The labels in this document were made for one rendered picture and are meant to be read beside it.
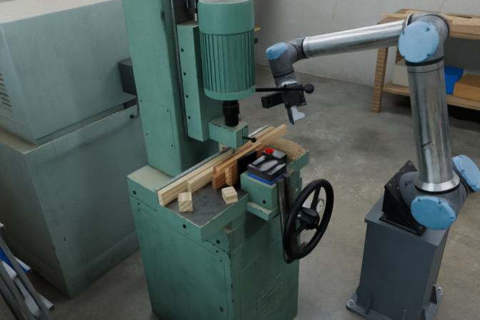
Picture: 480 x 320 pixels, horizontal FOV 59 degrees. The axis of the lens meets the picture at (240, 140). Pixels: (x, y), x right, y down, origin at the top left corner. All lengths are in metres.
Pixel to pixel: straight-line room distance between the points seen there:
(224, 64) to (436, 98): 0.69
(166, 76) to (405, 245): 1.20
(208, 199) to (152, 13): 0.64
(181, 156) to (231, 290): 0.53
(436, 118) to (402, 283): 0.85
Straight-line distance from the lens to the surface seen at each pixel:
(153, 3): 1.49
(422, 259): 1.98
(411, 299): 2.15
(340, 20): 4.87
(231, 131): 1.49
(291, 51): 1.79
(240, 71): 1.38
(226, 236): 1.46
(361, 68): 4.90
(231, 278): 1.59
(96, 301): 2.46
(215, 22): 1.33
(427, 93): 1.50
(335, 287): 2.40
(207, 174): 1.50
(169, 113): 1.59
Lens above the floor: 1.74
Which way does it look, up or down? 28 degrees down
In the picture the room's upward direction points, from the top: 3 degrees counter-clockwise
